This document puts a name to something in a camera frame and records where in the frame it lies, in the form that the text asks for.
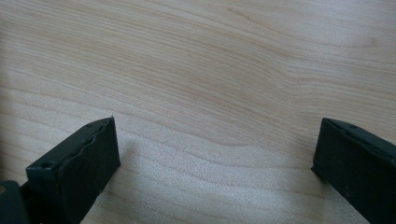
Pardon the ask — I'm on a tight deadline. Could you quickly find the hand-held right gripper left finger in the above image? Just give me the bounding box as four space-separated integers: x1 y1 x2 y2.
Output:
20 115 121 224

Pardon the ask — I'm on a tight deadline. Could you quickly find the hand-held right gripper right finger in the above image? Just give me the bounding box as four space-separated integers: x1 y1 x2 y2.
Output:
311 117 396 224

